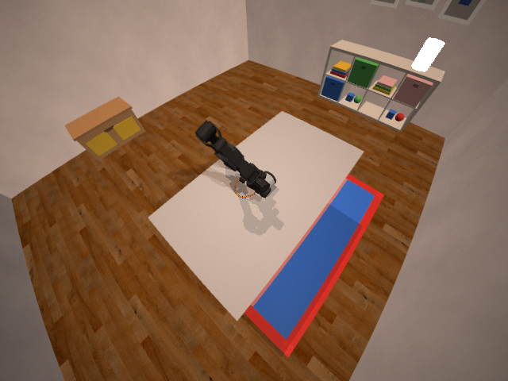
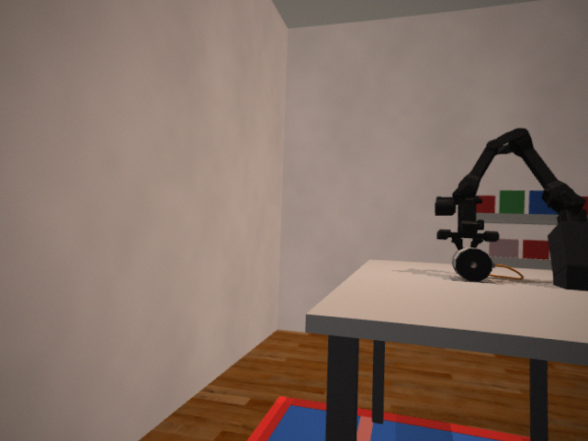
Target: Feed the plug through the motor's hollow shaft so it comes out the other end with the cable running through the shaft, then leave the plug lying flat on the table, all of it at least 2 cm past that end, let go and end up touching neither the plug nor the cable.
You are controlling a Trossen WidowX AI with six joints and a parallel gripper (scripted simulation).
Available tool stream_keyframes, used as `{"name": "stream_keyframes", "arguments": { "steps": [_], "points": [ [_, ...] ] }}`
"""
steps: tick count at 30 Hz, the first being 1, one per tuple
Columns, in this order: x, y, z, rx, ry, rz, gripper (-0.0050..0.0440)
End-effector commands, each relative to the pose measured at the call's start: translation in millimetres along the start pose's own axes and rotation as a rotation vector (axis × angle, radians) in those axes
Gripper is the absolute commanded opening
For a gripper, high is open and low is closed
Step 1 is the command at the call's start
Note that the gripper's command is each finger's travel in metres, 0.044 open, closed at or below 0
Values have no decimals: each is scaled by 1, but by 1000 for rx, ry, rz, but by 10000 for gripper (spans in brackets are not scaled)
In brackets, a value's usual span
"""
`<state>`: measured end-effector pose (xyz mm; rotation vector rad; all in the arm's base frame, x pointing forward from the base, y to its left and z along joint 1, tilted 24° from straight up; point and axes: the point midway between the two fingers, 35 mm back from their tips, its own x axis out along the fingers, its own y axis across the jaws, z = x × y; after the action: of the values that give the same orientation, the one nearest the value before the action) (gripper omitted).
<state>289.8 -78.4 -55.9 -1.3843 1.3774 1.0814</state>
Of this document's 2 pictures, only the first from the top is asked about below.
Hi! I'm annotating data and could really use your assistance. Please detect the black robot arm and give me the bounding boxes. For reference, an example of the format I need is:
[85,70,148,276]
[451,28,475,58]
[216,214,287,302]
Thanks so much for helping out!
[195,121,270,193]

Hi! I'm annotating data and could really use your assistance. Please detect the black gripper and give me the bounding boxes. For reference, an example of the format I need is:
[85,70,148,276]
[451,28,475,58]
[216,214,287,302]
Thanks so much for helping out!
[240,177,271,198]

